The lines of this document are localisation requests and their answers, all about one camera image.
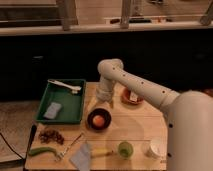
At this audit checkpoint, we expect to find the grey sponge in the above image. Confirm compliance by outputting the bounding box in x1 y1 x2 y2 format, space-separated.
44 102 62 119

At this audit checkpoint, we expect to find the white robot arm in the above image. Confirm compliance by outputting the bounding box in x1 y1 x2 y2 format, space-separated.
96 59 213 171

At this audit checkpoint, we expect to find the green cup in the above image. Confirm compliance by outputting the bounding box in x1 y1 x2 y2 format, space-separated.
118 141 134 159

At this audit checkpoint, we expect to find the bunch of dark grapes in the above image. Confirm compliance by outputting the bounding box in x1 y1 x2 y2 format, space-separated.
39 129 64 145

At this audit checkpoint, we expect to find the yellow banana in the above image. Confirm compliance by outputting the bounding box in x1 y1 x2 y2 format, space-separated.
91 148 114 158

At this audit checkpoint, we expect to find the red apple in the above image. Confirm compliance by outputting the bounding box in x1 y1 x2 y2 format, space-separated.
92 115 105 127

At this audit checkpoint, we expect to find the silver fork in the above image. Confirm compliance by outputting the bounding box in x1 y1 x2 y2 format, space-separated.
56 133 84 161

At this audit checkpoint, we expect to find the black cable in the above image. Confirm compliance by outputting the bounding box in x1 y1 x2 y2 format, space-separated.
0 132 26 161

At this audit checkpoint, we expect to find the orange plate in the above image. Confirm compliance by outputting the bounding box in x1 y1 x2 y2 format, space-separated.
121 88 143 105

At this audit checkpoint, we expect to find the green plastic tray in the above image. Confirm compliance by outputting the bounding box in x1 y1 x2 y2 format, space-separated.
36 79 86 124

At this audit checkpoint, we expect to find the green pepper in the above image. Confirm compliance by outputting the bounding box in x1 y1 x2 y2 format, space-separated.
28 147 57 156

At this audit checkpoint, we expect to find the purple bowl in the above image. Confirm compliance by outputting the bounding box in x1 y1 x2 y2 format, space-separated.
87 108 111 130

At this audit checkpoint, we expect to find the white block on plate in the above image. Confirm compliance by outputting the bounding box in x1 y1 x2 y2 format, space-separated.
129 92 138 102

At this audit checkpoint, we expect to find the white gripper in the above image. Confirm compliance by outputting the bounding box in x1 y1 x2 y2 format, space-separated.
96 77 115 109

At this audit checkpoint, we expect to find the white cup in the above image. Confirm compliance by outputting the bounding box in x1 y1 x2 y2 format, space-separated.
146 138 165 159

